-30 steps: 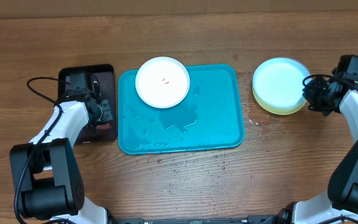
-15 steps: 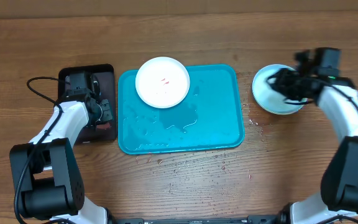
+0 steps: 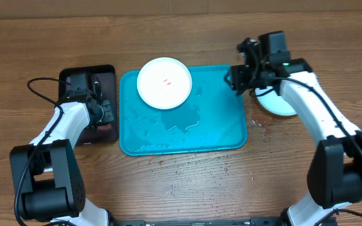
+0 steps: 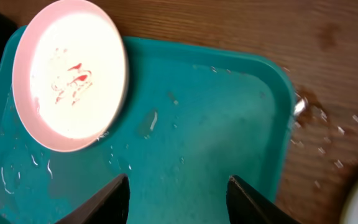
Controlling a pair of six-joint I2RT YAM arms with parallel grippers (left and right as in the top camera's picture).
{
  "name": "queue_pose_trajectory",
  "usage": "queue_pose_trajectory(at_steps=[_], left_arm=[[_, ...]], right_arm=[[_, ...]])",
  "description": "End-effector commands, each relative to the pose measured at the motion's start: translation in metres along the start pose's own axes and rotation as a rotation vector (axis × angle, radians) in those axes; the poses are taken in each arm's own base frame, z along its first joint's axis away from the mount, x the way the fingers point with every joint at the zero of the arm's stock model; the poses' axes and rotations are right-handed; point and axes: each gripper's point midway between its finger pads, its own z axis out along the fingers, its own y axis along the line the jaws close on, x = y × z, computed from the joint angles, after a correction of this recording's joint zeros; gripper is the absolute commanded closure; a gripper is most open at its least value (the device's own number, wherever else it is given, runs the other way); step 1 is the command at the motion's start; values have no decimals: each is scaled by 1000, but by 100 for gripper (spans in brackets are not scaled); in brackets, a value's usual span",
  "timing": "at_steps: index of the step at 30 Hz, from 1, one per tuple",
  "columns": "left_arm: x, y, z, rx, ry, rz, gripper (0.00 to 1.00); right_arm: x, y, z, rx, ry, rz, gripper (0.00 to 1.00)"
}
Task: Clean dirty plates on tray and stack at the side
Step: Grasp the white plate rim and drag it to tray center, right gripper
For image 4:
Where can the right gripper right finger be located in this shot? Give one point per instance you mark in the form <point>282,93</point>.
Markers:
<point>246,205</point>

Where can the teal plastic serving tray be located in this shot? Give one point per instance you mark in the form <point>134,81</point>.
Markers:
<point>194,116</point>

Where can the white round plate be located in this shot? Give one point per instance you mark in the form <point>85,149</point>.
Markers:
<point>70,75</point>

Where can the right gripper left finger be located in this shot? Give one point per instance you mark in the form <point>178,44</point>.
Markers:
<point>108,205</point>

